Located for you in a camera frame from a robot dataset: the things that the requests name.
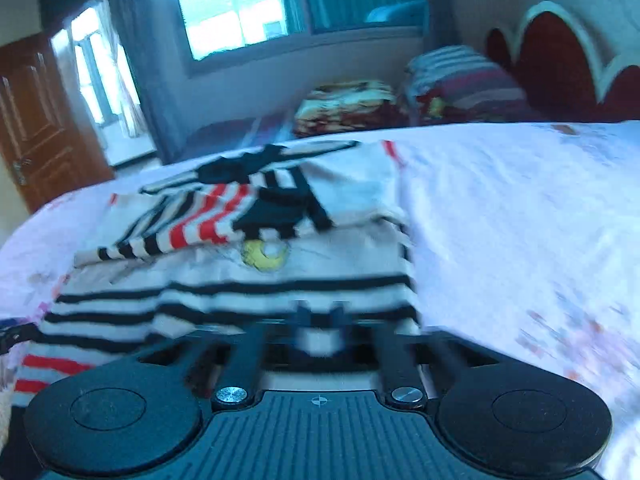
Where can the white floral bed sheet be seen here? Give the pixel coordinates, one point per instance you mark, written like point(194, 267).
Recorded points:
point(524, 241)

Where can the balcony side window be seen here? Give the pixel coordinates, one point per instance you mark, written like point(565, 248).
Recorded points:
point(96, 72)

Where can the striped knit sweater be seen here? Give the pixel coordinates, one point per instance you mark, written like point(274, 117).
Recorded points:
point(240, 239)

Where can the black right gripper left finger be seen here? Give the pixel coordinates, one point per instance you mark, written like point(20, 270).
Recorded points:
point(274, 342)

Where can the large bedroom window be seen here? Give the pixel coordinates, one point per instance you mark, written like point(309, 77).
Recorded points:
point(280, 0)

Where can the floral folded blanket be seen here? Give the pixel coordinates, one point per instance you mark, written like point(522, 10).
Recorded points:
point(356, 105)

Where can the brown wooden door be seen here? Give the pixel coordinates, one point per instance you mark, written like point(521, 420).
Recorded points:
point(47, 149)

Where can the striped folded blanket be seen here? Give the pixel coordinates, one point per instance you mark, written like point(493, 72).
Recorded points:
point(457, 84)

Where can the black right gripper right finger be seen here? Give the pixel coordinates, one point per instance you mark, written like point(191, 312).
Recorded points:
point(373, 357)

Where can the grey curtain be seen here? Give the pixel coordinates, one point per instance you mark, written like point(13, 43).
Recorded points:
point(133, 22)

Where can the red white bed headboard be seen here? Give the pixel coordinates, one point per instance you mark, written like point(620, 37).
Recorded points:
point(556, 60)

